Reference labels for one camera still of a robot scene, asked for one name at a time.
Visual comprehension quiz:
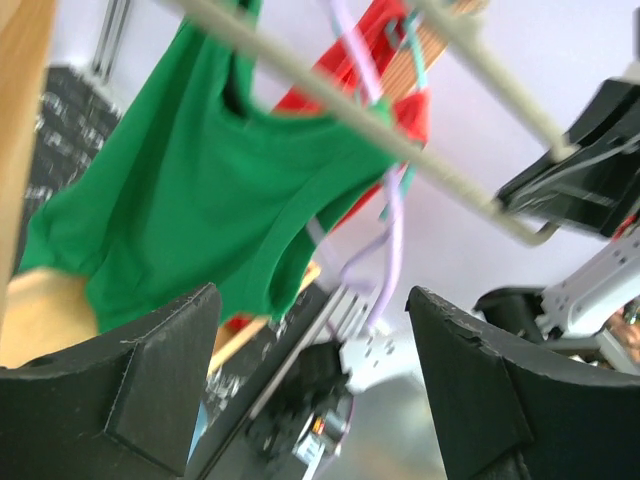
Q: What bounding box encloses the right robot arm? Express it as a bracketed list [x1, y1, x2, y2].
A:
[474, 72, 639, 374]

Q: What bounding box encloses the teal hanger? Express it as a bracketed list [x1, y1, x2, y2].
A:
[377, 9, 431, 221]

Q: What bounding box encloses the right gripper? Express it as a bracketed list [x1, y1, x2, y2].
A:
[497, 78, 639, 238]

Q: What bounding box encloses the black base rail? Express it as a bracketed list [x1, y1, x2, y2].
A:
[185, 284, 358, 480]

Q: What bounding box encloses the grey hanger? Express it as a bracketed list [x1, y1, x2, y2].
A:
[177, 1, 576, 246]

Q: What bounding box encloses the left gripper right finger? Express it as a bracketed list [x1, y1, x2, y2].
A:
[406, 286, 639, 479]

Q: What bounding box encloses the blue tank top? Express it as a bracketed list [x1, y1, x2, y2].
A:
[187, 403, 208, 462]

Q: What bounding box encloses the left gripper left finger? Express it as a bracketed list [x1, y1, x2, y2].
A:
[1, 284, 221, 479]

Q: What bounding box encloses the purple hanger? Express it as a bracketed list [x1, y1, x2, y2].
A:
[304, 0, 406, 336]

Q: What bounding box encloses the wooden clothes rack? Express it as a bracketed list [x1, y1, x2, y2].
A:
[0, 0, 489, 376]

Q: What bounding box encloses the green tank top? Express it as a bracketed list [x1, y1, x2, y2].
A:
[20, 21, 394, 332]

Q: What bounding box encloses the red tank top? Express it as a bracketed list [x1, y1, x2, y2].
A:
[206, 1, 430, 323]

